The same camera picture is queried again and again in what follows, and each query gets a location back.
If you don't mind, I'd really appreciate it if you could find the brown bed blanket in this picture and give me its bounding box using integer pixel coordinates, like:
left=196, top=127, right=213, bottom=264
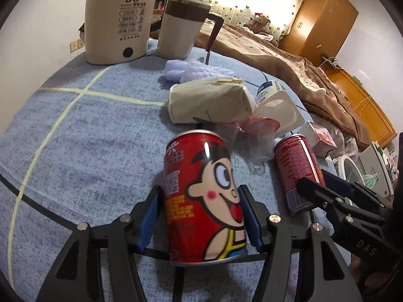
left=150, top=22, right=391, bottom=147

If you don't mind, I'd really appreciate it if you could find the beige mug brown lid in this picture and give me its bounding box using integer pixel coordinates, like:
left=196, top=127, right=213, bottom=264
left=157, top=0, right=225, bottom=60

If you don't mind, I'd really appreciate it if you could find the lavender foam fruit net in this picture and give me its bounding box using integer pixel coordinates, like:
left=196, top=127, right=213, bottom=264
left=182, top=62, right=236, bottom=83
left=161, top=59, right=190, bottom=83

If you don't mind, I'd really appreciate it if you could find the wooden wardrobe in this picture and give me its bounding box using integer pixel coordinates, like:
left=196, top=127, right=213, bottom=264
left=280, top=0, right=359, bottom=65

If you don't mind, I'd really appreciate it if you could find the brown teddy bear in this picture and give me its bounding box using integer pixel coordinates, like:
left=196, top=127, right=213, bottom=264
left=243, top=15, right=272, bottom=34

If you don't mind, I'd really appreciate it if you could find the blue checked tablecloth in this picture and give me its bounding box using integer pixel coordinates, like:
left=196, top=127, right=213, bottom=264
left=0, top=38, right=355, bottom=302

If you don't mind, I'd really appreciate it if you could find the beige electric kettle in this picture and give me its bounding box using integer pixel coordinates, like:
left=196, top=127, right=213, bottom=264
left=84, top=0, right=184, bottom=65

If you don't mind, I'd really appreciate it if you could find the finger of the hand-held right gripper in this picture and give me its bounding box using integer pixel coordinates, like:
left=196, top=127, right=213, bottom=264
left=320, top=169, right=393, bottom=211
left=295, top=177, right=357, bottom=220

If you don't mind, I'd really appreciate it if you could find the red cartoon drink can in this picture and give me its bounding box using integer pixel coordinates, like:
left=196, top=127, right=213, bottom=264
left=163, top=130, right=248, bottom=266

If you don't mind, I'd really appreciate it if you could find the small red white carton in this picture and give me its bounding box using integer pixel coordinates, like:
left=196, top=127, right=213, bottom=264
left=303, top=121, right=338, bottom=158

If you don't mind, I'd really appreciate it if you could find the white charger with cable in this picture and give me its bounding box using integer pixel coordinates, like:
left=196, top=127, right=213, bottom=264
left=320, top=54, right=340, bottom=69

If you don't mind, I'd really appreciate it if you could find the white yogurt cup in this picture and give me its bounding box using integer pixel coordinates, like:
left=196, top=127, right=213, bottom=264
left=256, top=80, right=306, bottom=139

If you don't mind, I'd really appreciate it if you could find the clear plastic cup red lid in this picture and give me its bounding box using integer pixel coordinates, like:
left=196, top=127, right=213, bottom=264
left=241, top=117, right=281, bottom=163

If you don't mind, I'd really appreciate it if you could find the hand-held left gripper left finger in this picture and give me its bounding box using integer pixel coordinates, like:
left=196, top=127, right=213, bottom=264
left=36, top=185, right=164, bottom=302

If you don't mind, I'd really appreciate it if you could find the white bag lined bin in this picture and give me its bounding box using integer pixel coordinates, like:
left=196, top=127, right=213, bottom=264
left=333, top=141, right=395, bottom=197

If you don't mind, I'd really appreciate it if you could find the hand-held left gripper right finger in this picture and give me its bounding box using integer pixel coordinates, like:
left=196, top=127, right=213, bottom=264
left=237, top=184, right=367, bottom=302

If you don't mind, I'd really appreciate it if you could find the wooden headboard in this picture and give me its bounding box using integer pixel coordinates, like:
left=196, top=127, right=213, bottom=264
left=324, top=65, right=398, bottom=145

